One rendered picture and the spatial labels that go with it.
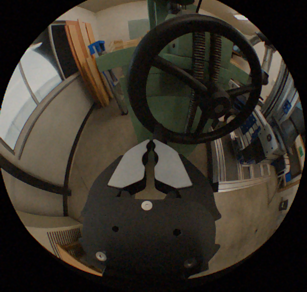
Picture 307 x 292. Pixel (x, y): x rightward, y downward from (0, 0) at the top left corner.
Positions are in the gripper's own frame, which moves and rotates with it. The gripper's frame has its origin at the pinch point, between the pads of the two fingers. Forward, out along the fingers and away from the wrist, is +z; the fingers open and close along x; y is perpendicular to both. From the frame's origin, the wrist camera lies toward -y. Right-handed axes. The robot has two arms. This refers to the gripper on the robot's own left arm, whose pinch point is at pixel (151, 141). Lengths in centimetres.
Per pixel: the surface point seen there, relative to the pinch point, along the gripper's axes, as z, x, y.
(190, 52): 6.7, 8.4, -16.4
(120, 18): 168, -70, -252
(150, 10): 29, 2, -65
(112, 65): 16.6, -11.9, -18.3
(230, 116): 19.5, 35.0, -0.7
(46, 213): -35, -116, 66
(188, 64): 8.2, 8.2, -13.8
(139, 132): 34.5, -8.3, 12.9
